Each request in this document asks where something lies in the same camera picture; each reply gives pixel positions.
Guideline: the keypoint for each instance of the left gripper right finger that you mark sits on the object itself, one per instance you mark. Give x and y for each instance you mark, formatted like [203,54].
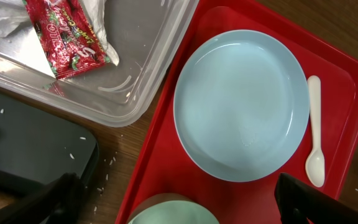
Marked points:
[299,203]

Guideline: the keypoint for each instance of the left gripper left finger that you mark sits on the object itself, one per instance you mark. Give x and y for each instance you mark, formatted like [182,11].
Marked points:
[58,202]

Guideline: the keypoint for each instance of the white plastic spoon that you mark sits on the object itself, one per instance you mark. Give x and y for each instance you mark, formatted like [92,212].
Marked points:
[315,162]

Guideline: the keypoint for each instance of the light green bowl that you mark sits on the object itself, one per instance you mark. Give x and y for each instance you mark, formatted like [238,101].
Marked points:
[170,208]

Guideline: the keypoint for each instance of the light blue plate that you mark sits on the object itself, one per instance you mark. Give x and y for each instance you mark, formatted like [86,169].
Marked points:
[241,105]

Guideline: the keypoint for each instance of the red snack wrapper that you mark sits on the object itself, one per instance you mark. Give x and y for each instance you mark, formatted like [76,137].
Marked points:
[67,37]

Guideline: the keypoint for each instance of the white napkin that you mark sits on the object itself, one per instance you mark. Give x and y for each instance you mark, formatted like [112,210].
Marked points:
[101,31]

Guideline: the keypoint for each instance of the black waste tray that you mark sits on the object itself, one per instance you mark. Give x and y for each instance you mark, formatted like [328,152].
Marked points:
[37,148]

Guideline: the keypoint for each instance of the clear plastic waste bin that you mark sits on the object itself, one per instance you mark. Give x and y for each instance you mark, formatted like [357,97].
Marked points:
[145,35]

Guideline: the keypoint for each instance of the red serving tray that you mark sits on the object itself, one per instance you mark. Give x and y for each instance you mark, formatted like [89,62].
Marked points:
[164,167]

